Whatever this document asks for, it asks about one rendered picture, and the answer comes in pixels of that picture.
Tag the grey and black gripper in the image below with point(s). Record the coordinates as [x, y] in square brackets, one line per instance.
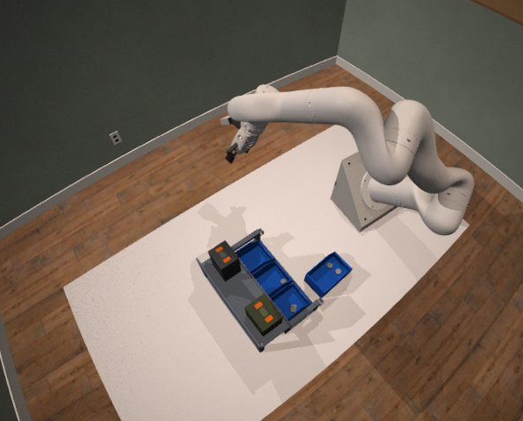
[243, 141]

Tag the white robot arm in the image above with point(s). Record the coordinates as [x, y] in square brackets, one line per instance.
[407, 128]

